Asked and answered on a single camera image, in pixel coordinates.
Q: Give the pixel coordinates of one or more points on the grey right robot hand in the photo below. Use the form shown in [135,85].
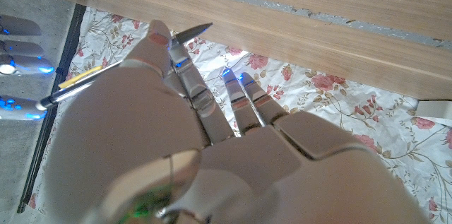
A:
[21,63]

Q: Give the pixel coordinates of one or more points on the floral backdrop cloth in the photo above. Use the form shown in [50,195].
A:
[335,111]

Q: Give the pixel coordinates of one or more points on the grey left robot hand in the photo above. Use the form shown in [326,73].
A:
[247,171]

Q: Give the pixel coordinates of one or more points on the black mechanical pencil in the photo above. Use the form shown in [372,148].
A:
[192,32]

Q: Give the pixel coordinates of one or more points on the black backdrop frame pole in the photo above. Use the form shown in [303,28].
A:
[69,47]

